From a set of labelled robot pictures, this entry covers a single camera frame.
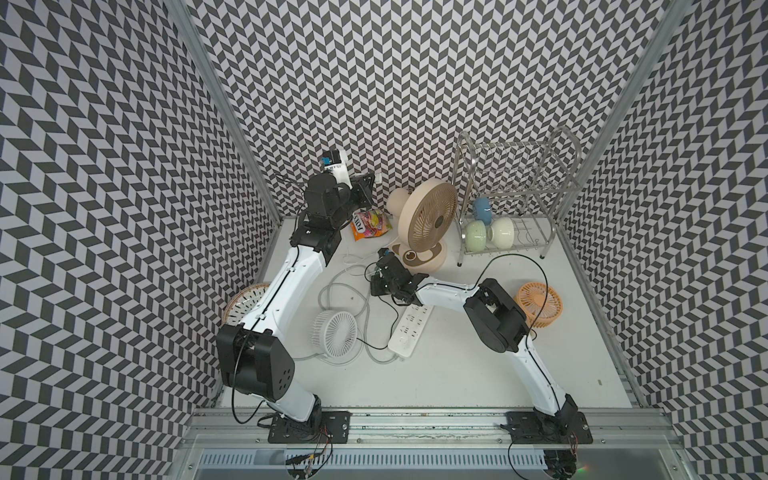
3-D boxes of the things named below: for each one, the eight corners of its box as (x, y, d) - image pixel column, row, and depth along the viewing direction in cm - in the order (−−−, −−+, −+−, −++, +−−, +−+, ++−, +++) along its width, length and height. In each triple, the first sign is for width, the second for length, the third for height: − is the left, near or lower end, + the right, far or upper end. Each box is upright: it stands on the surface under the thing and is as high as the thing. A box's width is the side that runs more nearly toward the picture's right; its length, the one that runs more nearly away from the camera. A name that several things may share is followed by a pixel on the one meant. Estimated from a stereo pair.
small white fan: (315, 364, 84) (304, 348, 74) (321, 328, 91) (312, 309, 81) (360, 364, 84) (355, 348, 75) (363, 328, 91) (359, 310, 81)
